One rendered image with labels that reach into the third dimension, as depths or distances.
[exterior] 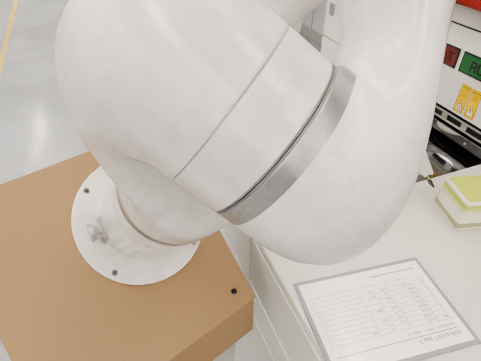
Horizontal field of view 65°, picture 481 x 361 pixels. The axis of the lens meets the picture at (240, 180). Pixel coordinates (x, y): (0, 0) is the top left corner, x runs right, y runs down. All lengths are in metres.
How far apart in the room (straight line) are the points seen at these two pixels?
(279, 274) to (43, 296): 0.33
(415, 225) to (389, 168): 0.53
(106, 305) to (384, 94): 0.46
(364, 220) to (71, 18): 0.18
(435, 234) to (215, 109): 0.60
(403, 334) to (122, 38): 0.51
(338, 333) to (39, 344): 0.38
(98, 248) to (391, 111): 0.44
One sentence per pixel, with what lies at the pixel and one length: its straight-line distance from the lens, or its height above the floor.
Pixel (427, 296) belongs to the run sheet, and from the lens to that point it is 0.64.
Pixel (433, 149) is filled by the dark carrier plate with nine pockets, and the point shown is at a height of 0.90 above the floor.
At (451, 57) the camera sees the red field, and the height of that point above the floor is 1.10.
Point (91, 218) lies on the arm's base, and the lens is 0.57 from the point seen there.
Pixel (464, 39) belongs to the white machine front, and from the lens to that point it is 1.08.
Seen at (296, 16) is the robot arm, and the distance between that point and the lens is 0.55.
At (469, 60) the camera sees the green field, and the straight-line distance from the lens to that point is 1.07.
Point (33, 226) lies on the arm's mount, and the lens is 0.57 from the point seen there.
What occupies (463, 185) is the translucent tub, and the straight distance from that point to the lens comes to 0.76.
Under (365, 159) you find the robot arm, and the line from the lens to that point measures 0.21.
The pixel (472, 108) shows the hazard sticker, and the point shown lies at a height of 1.01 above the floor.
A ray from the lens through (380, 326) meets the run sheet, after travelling 0.59.
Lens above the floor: 1.45
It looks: 39 degrees down
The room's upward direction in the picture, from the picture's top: straight up
